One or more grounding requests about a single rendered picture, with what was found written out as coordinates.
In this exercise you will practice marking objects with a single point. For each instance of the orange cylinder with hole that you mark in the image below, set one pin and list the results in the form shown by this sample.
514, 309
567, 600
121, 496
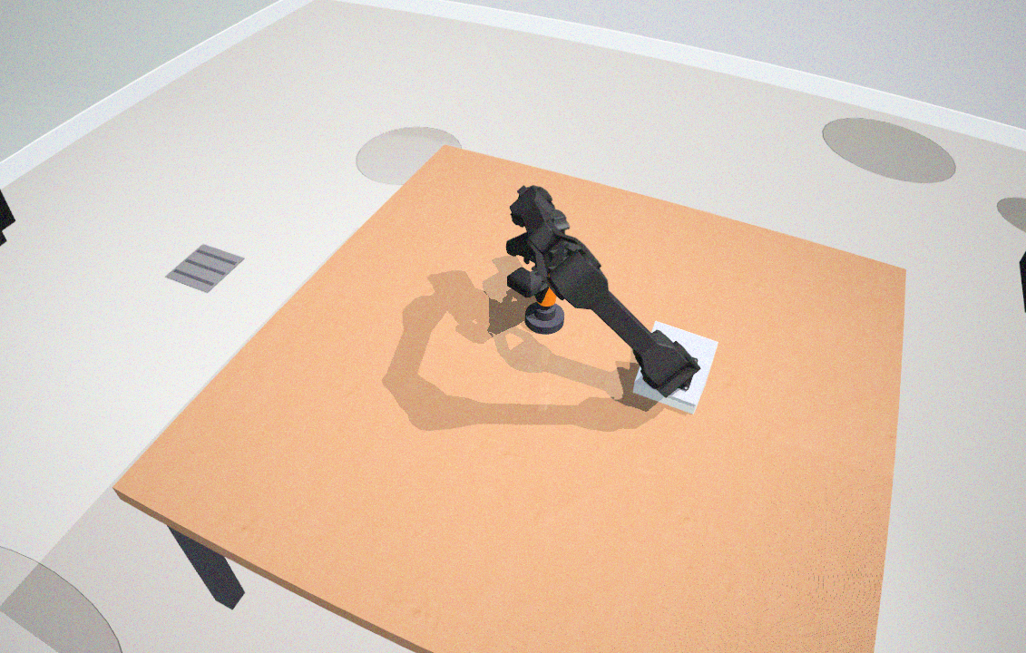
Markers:
549, 299

